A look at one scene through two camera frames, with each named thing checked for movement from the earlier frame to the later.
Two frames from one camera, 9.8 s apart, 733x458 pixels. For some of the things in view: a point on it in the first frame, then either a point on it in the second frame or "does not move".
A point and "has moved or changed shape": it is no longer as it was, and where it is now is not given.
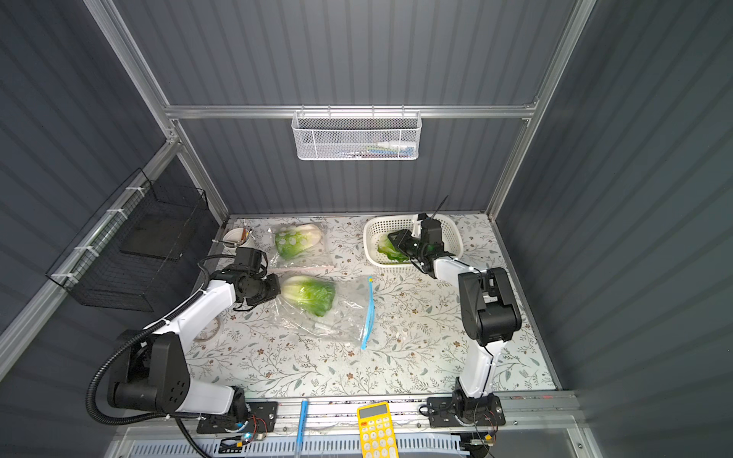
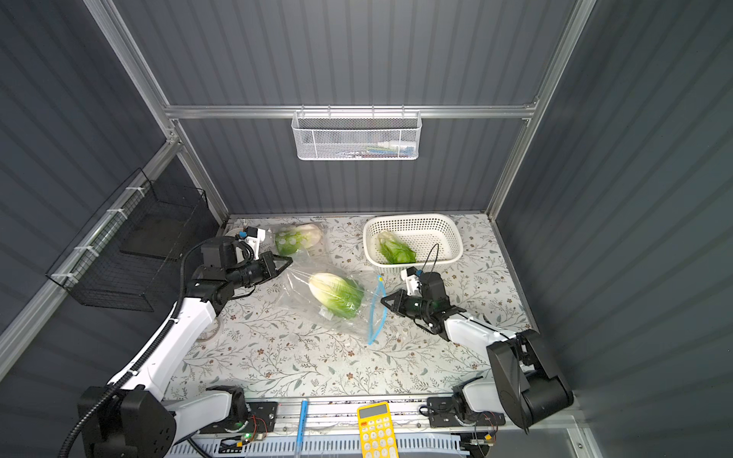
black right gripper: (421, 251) -> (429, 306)
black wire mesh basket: (130, 252) does not move
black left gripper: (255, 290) -> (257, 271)
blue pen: (302, 426) does not move
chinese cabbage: (317, 296) -> (344, 296)
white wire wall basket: (357, 135) does not move
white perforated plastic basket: (375, 228) does not move
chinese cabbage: (391, 251) does not move
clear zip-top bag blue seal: (336, 308) has moved or changed shape
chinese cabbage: (293, 239) does not move
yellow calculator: (376, 432) does not move
